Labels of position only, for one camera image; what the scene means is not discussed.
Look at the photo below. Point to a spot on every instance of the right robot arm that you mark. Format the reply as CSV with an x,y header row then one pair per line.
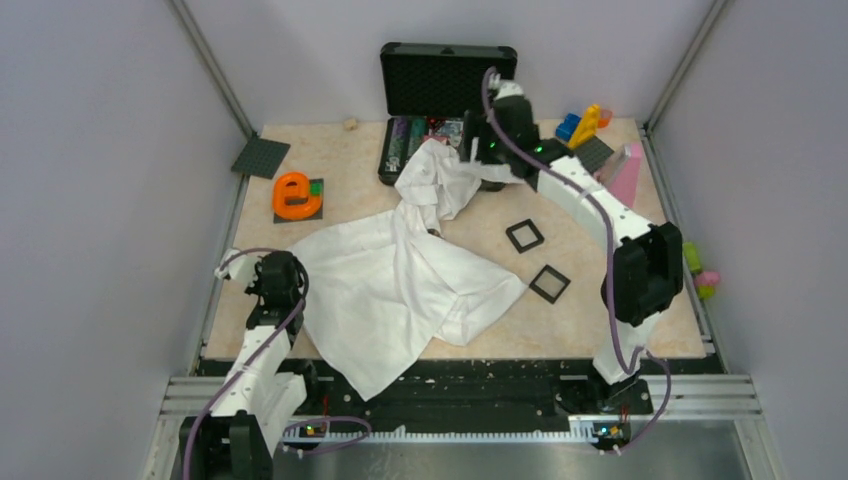
x,y
644,260

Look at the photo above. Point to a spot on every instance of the black square frame upper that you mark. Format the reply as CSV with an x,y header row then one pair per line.
x,y
524,236

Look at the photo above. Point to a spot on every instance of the dark grey baseplate left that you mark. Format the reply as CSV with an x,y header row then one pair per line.
x,y
260,158

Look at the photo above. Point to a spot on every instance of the orange small toy piece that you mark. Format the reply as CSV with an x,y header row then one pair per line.
x,y
605,117

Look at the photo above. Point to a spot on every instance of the pink phone stand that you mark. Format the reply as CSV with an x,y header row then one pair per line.
x,y
619,173

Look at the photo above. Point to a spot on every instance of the blue toy brick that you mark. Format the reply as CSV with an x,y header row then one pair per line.
x,y
566,129

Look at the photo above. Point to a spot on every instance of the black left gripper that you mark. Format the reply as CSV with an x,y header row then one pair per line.
x,y
254,286

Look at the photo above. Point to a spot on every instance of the black square frame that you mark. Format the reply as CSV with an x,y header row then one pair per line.
x,y
549,284
524,236

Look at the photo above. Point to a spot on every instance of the green pink toy outside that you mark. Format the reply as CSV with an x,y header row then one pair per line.
x,y
705,281

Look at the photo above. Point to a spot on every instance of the yellow triangular toy block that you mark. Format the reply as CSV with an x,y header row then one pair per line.
x,y
586,128

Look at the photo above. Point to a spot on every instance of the orange curved toy block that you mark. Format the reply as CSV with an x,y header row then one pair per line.
x,y
293,196

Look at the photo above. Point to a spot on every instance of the black square frame lower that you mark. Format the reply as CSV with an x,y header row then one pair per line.
x,y
549,284

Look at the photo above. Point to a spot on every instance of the dark grey baseplate right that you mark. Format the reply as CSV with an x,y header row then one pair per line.
x,y
593,154

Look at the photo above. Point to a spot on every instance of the black poker chip case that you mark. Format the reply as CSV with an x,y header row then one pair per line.
x,y
428,86

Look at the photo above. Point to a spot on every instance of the white shirt garment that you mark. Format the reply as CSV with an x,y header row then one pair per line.
x,y
382,287

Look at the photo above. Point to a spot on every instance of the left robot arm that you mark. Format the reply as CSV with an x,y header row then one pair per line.
x,y
235,433

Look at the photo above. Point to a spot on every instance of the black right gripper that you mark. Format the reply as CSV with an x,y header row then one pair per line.
x,y
477,126

